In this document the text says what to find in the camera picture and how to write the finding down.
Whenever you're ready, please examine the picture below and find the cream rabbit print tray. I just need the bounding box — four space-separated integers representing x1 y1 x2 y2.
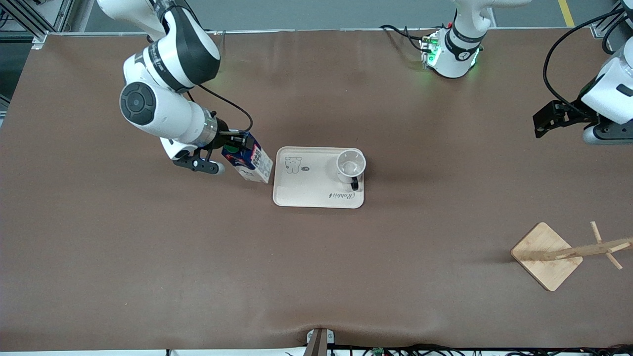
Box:
272 146 365 209

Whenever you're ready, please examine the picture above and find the left arm base cable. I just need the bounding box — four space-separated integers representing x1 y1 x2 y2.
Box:
380 24 431 52

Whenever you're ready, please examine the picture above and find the table edge metal bracket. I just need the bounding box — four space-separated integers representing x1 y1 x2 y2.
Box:
306 327 335 356

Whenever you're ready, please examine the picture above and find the white smiley mug black handle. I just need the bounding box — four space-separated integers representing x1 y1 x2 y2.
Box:
336 149 367 192

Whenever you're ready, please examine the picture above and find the bamboo mug tree stand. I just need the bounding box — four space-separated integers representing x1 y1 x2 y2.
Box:
511 221 633 292

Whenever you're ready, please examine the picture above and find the aluminium frame profile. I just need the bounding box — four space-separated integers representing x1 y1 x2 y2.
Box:
0 0 75 47

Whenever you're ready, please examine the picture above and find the blue milk carton green cap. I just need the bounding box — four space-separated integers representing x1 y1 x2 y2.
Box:
221 132 274 184

